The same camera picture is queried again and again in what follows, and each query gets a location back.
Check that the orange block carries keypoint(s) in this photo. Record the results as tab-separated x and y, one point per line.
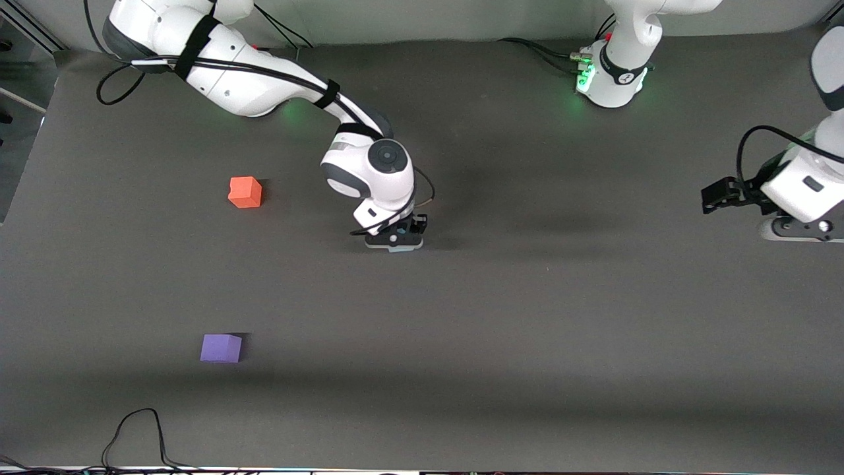
244	192

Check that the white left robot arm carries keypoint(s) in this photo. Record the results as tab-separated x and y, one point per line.
620	59

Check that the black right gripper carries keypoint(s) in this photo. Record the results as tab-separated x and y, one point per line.
416	226

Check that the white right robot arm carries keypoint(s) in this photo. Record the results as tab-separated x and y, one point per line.
231	72

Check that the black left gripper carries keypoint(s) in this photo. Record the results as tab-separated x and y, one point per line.
750	190

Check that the purple block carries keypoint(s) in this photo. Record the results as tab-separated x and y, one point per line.
221	348

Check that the light blue block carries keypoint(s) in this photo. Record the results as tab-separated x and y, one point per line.
403	250

